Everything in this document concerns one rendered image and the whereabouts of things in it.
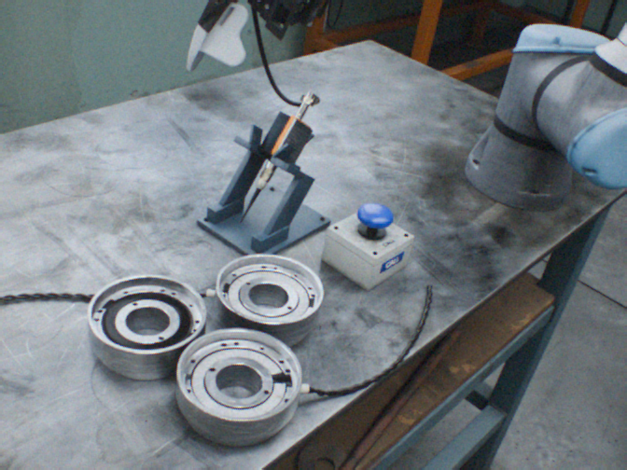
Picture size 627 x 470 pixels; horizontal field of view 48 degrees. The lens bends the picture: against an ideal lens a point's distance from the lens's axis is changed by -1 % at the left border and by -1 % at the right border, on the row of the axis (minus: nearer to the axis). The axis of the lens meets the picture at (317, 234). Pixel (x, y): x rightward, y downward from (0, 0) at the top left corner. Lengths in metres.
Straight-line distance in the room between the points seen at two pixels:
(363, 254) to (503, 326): 0.49
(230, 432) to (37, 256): 0.31
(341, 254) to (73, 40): 1.78
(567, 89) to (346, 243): 0.32
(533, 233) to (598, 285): 1.48
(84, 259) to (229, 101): 0.44
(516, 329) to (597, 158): 0.45
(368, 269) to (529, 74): 0.35
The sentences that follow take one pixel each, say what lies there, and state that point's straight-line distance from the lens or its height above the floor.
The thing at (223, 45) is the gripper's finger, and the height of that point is 1.01.
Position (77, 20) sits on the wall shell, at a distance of 2.43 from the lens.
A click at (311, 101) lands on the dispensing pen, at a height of 0.95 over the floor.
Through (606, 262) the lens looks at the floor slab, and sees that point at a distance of 2.56.
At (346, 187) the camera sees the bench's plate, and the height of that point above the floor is 0.80.
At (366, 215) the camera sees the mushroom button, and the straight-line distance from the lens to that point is 0.77.
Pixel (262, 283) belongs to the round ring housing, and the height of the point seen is 0.83.
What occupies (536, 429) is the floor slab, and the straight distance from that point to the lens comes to 1.86.
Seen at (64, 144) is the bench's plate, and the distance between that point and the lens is 1.00.
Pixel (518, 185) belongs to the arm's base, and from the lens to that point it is 1.00.
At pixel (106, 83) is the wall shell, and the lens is 2.57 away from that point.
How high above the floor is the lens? 1.28
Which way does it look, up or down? 35 degrees down
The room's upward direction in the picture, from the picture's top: 10 degrees clockwise
